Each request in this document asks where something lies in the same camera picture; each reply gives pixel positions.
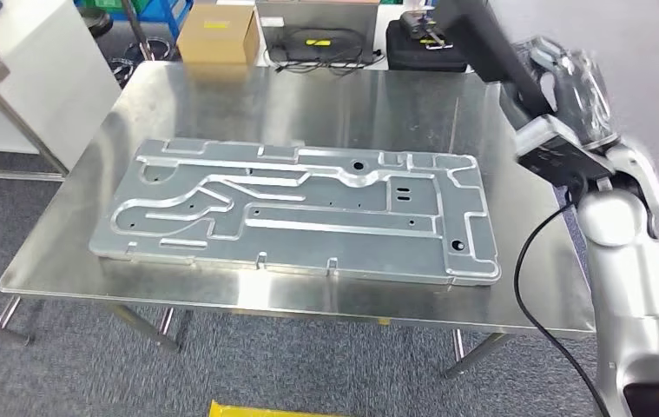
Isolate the grey metal pole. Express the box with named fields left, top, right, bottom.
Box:
left=121, top=0, right=155, bottom=62

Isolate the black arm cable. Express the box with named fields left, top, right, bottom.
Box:
left=512, top=183, right=612, bottom=417

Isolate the white cabinet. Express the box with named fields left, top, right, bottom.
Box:
left=0, top=0, right=123, bottom=173

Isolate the stainless steel workbench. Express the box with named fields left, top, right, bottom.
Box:
left=0, top=60, right=597, bottom=381

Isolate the grey aluminium stamped plate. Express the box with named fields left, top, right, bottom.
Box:
left=88, top=136, right=503, bottom=288

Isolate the blue plastic crate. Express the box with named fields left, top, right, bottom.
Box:
left=133, top=0, right=195, bottom=40

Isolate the black coiled cable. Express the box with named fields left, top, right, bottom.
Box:
left=264, top=27, right=386, bottom=76

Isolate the brown cardboard box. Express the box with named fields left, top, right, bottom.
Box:
left=176, top=3, right=261, bottom=65

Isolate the black tool with yellow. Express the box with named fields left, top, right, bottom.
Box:
left=399, top=10, right=456, bottom=52

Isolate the black carry case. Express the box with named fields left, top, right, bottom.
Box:
left=385, top=17, right=471, bottom=73

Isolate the black plastic frame part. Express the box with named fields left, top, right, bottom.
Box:
left=431, top=0, right=556, bottom=119

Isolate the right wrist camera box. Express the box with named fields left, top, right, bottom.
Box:
left=514, top=114, right=615, bottom=187

